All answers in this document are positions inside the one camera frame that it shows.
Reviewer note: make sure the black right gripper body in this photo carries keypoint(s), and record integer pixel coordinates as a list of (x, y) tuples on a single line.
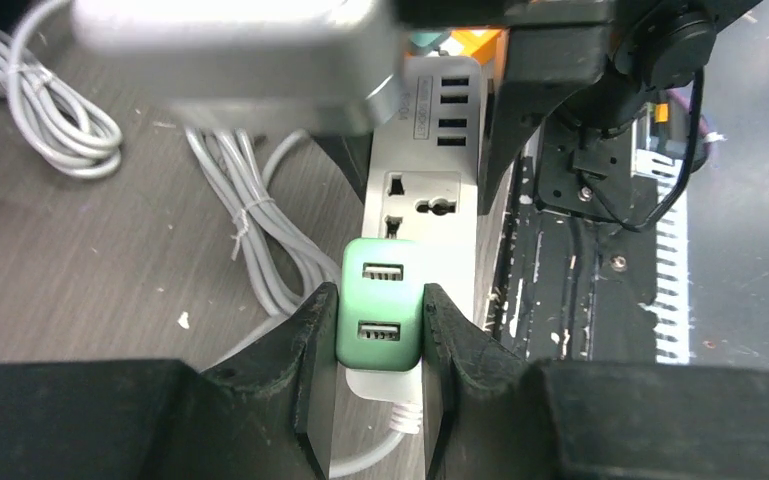
[(653, 45)]

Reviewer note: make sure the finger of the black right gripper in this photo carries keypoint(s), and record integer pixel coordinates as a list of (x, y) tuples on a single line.
[(351, 154), (552, 49)]

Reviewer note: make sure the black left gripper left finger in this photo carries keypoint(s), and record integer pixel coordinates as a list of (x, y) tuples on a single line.
[(264, 413)]

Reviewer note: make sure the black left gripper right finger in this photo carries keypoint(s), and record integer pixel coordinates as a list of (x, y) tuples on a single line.
[(489, 414)]

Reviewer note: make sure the small white power strip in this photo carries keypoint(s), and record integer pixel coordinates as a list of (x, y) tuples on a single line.
[(422, 187)]

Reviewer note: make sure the green plug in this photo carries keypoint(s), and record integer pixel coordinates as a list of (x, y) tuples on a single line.
[(380, 305)]

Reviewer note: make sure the teal plug on orange strip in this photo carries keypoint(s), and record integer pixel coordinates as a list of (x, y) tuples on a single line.
[(424, 43)]

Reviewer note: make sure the orange power strip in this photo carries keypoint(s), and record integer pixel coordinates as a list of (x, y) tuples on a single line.
[(479, 44)]

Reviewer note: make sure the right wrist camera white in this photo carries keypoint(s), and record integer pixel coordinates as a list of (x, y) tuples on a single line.
[(328, 67)]

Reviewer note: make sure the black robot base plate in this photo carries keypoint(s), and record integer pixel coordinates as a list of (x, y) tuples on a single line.
[(569, 288)]

